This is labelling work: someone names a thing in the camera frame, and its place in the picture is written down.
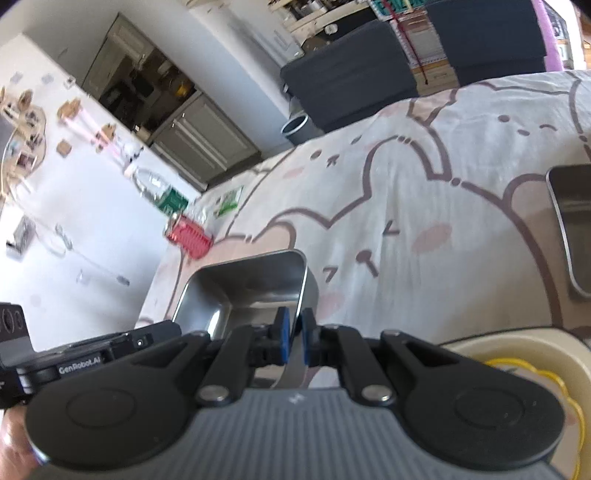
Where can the teal framed chalkboard sign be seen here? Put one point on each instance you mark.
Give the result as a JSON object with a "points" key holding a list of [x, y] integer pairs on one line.
{"points": [[427, 32]]}

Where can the red pole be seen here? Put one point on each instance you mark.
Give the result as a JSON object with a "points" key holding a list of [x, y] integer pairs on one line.
{"points": [[412, 46]]}

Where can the person's left hand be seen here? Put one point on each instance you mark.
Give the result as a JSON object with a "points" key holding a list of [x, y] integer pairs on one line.
{"points": [[14, 438]]}

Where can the grey kitchen cabinet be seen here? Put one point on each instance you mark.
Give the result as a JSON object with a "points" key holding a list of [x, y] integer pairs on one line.
{"points": [[207, 138]]}

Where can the rectangular steel tray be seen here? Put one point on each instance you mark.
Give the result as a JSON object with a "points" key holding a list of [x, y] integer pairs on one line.
{"points": [[575, 230]]}

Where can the cluttered kitchen counter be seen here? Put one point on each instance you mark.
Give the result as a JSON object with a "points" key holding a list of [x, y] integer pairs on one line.
{"points": [[323, 18]]}

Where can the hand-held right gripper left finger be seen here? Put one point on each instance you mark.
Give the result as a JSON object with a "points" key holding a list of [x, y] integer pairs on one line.
{"points": [[282, 334]]}

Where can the cream ceramic bowl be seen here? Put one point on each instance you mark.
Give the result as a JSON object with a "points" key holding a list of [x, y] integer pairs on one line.
{"points": [[485, 344]]}

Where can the dark blue chair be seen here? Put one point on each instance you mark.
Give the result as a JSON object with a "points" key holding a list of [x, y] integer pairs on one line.
{"points": [[351, 74], [489, 41]]}

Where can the purple cloth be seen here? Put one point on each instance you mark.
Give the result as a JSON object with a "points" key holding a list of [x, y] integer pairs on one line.
{"points": [[551, 41]]}

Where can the clear plastic water bottle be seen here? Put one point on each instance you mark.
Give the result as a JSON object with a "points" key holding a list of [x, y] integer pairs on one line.
{"points": [[157, 189]]}

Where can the pink wall ornament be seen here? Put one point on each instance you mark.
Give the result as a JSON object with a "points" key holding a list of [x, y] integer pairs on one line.
{"points": [[99, 136]]}

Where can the square steel container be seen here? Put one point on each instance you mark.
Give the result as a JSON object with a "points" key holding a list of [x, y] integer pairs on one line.
{"points": [[240, 286]]}

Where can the grey trash bin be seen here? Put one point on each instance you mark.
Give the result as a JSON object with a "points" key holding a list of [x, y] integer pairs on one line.
{"points": [[295, 131]]}

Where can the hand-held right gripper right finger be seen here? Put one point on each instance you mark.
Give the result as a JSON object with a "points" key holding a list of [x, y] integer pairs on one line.
{"points": [[307, 337]]}

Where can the red box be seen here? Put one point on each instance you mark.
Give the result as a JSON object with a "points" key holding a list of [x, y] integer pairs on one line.
{"points": [[189, 235]]}

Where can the green packet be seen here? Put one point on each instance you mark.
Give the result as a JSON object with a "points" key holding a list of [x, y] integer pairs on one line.
{"points": [[231, 201]]}

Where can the wooden photo board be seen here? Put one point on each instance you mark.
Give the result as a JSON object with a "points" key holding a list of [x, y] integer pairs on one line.
{"points": [[23, 134]]}

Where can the bear printed tablecloth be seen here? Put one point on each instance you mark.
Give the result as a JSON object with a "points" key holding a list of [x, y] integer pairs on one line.
{"points": [[415, 184]]}

